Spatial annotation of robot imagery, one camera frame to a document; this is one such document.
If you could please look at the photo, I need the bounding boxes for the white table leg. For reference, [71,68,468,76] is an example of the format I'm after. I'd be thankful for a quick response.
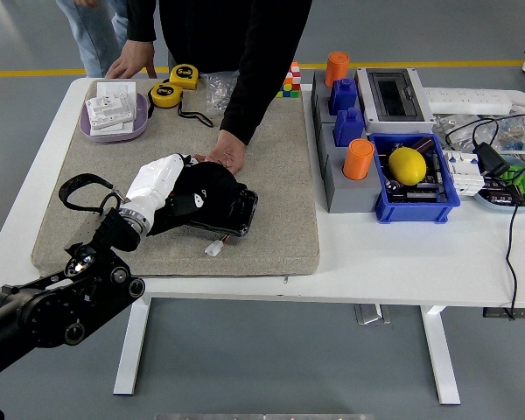
[112,297,152,397]
[419,304,461,406]

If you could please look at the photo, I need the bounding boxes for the purple oval tray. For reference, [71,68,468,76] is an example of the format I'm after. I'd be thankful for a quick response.
[78,91,151,144]

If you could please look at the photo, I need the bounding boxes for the black power adapter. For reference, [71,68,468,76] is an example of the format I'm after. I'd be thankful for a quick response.
[472,143,512,179]

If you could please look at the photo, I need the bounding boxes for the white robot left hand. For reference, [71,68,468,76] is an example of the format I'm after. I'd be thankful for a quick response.
[125,152,200,223]

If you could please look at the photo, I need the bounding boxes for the brown capacitor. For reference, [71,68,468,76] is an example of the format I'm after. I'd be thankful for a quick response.
[409,136,435,154]

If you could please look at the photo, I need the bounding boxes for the person's left hand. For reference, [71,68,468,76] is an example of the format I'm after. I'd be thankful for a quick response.
[193,129,248,176]

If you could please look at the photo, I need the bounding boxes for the white connector with wires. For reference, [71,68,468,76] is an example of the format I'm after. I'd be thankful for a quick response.
[203,234,231,258]

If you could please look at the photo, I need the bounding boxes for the green terminal blocks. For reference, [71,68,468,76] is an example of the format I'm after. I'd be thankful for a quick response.
[500,164,525,207]

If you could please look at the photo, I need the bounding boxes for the grey-brown mat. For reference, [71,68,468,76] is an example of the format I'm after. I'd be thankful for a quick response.
[30,77,321,280]

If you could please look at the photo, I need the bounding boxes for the black power cable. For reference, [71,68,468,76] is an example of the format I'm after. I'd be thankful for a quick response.
[444,113,525,321]

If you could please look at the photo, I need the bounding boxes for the clear bag of screws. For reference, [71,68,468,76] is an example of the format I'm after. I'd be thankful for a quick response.
[199,71,239,116]

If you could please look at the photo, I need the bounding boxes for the brown electronic components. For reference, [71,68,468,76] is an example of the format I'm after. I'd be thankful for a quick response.
[480,177,525,207]

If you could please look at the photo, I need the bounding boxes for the metal bracket under table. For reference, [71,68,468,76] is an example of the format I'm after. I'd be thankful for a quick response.
[353,303,391,326]

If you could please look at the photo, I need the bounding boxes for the blue plastic block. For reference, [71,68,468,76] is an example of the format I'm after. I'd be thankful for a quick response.
[332,107,365,148]
[329,77,359,116]

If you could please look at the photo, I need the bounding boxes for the orange cylinder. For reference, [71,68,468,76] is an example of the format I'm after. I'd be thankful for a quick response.
[341,137,375,181]
[324,51,351,88]

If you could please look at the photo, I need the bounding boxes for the grey electrical distribution box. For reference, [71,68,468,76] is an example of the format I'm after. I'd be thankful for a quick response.
[354,66,436,136]

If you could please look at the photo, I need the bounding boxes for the white power strip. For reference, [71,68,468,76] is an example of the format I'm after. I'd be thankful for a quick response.
[422,87,514,116]

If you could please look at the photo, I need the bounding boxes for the blue plastic bin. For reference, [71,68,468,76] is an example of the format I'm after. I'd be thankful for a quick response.
[367,132,462,225]

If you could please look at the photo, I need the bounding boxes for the glossy black panel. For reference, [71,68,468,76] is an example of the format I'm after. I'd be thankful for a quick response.
[184,185,260,238]

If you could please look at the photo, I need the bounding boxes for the white wall switch plate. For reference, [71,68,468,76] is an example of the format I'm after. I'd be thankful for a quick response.
[95,80,137,104]
[84,94,136,130]
[89,120,135,137]

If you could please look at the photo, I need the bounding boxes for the white circuit breaker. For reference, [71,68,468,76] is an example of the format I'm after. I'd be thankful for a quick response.
[442,149,487,198]

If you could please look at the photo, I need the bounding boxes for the clear bags of small parts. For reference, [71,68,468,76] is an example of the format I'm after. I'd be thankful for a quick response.
[432,112,525,154]

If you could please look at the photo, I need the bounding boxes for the light blue dish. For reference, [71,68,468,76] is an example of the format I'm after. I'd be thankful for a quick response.
[472,153,525,214]

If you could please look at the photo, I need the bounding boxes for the person's right hand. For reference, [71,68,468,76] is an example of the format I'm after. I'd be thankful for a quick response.
[105,39,158,81]

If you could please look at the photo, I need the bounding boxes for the yellow tape measure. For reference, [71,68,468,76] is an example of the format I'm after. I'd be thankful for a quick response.
[169,63,200,91]
[147,81,214,129]

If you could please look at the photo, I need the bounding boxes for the person's torso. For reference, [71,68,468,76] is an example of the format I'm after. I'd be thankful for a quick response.
[157,0,298,74]

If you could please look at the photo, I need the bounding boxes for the person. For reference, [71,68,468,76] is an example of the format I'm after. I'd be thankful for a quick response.
[55,0,130,79]

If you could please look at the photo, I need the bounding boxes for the colourful puzzle cube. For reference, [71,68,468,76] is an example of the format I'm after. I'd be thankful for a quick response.
[276,60,302,99]

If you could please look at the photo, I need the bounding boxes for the grey slotted holder block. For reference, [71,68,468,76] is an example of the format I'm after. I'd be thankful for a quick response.
[310,68,368,128]
[317,122,384,214]

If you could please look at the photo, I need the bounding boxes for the yellow lemon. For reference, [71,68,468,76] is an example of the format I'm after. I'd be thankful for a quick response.
[388,146,428,185]

